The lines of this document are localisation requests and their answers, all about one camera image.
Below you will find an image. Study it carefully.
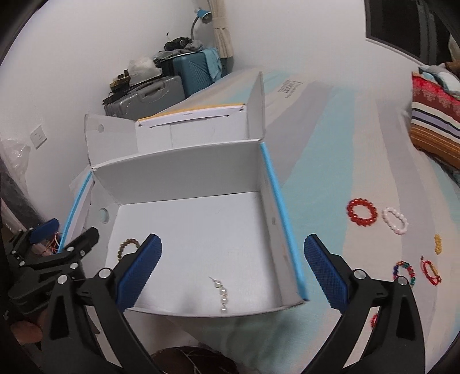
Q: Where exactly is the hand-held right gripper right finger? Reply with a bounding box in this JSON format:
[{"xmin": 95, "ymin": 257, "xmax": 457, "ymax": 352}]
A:
[{"xmin": 304, "ymin": 234, "xmax": 428, "ymax": 374}]

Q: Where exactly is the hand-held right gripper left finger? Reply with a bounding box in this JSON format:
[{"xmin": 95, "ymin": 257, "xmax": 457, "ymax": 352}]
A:
[{"xmin": 40, "ymin": 233, "xmax": 163, "ymax": 374}]

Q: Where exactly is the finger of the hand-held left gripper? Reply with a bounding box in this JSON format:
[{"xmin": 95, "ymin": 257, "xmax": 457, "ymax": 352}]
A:
[
  {"xmin": 17, "ymin": 226, "xmax": 100, "ymax": 278},
  {"xmin": 6, "ymin": 218, "xmax": 60, "ymax": 259}
]

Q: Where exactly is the thin red cord bracelet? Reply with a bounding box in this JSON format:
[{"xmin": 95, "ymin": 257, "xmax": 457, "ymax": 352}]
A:
[{"xmin": 39, "ymin": 233, "xmax": 65, "ymax": 254}]

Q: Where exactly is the blue and orange cardboard box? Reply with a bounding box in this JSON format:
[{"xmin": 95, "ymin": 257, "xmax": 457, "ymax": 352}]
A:
[{"xmin": 66, "ymin": 70, "xmax": 310, "ymax": 319}]

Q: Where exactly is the red bead bracelet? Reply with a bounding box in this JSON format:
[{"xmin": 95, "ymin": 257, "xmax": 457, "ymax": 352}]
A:
[{"xmin": 347, "ymin": 198, "xmax": 379, "ymax": 227}]

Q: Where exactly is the pink bead bracelet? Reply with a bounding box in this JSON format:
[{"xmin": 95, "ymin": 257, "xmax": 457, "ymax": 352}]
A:
[{"xmin": 382, "ymin": 207, "xmax": 410, "ymax": 235}]

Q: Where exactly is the person's left hand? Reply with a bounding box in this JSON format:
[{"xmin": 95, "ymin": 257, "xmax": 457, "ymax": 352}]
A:
[{"xmin": 10, "ymin": 319, "xmax": 42, "ymax": 344}]

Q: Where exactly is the clear plastic wrap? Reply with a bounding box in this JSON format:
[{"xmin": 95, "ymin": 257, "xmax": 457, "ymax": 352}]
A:
[{"xmin": 0, "ymin": 140, "xmax": 35, "ymax": 231}]

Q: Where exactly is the striped bed sheet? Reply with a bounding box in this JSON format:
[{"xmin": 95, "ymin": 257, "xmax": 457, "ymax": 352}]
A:
[{"xmin": 137, "ymin": 66, "xmax": 460, "ymax": 374}]

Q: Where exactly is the grey suitcase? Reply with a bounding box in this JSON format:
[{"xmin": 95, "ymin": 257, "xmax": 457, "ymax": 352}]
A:
[{"xmin": 104, "ymin": 75, "xmax": 185, "ymax": 117}]

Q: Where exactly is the white plastic bag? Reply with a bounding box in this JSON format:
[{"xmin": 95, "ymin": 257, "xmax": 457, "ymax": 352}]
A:
[{"xmin": 127, "ymin": 57, "xmax": 159, "ymax": 85}]

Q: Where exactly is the striped red orange pillow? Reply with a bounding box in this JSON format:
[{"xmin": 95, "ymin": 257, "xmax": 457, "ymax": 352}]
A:
[{"xmin": 410, "ymin": 72, "xmax": 460, "ymax": 166}]

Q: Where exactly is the teal suitcase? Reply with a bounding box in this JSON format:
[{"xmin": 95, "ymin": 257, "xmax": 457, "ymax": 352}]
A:
[{"xmin": 172, "ymin": 48, "xmax": 223, "ymax": 99}]

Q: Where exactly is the blue cloth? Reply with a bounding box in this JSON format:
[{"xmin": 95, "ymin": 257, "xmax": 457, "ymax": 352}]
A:
[{"xmin": 206, "ymin": 48, "xmax": 223, "ymax": 78}]

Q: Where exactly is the black bag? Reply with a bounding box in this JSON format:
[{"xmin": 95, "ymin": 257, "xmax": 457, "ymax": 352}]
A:
[{"xmin": 164, "ymin": 36, "xmax": 195, "ymax": 51}]

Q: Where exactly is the light blue cushion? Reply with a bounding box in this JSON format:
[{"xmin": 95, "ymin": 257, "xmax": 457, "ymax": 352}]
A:
[{"xmin": 419, "ymin": 64, "xmax": 460, "ymax": 101}]

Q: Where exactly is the beige curtain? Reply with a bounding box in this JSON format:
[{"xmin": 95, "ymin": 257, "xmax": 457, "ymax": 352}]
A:
[{"xmin": 210, "ymin": 0, "xmax": 234, "ymax": 58}]

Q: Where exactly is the blue desk lamp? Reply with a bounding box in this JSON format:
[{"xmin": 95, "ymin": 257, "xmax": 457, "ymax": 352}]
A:
[{"xmin": 190, "ymin": 8, "xmax": 212, "ymax": 45}]

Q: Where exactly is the dark window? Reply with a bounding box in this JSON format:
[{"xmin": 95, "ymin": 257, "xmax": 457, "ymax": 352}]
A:
[{"xmin": 365, "ymin": 0, "xmax": 455, "ymax": 62}]

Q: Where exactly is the brown bead bracelet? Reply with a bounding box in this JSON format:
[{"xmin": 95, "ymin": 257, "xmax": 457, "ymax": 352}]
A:
[{"xmin": 116, "ymin": 238, "xmax": 141, "ymax": 263}]

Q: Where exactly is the multicoloured bead bracelet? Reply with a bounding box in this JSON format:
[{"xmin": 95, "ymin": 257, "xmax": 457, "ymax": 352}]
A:
[{"xmin": 393, "ymin": 261, "xmax": 417, "ymax": 287}]

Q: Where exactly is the pearl bead bracelet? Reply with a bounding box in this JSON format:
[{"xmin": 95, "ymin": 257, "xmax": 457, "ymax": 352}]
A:
[{"xmin": 208, "ymin": 276, "xmax": 231, "ymax": 313}]

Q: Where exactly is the white wall socket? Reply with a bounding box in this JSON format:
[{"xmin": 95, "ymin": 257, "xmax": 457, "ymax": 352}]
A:
[{"xmin": 30, "ymin": 125, "xmax": 47, "ymax": 148}]

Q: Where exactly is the red string bracelet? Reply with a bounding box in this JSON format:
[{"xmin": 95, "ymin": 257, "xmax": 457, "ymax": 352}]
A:
[{"xmin": 420, "ymin": 255, "xmax": 443, "ymax": 286}]

